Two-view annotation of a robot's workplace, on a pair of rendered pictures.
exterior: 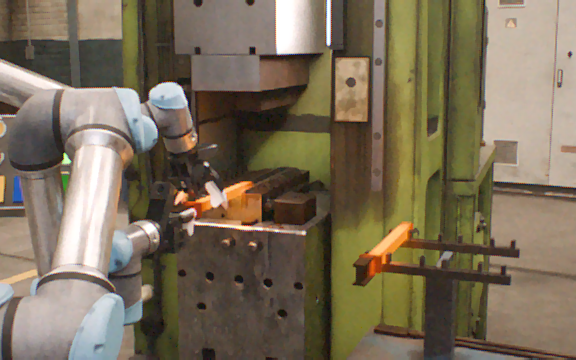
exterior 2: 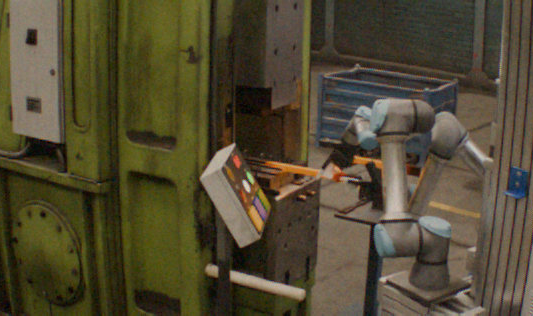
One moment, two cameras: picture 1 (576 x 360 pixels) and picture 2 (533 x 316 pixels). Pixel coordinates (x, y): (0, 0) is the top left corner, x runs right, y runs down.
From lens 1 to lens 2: 3.66 m
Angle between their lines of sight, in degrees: 77
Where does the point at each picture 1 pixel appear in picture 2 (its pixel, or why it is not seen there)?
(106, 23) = not seen: outside the picture
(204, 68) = (277, 93)
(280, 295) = (312, 218)
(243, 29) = (291, 65)
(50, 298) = not seen: hidden behind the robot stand
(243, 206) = (288, 175)
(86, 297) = not seen: hidden behind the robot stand
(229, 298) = (295, 233)
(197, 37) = (275, 74)
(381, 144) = (300, 118)
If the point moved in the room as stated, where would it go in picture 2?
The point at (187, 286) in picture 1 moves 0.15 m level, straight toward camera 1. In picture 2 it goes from (281, 238) to (316, 239)
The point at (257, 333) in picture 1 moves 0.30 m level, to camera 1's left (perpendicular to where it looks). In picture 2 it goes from (304, 246) to (292, 272)
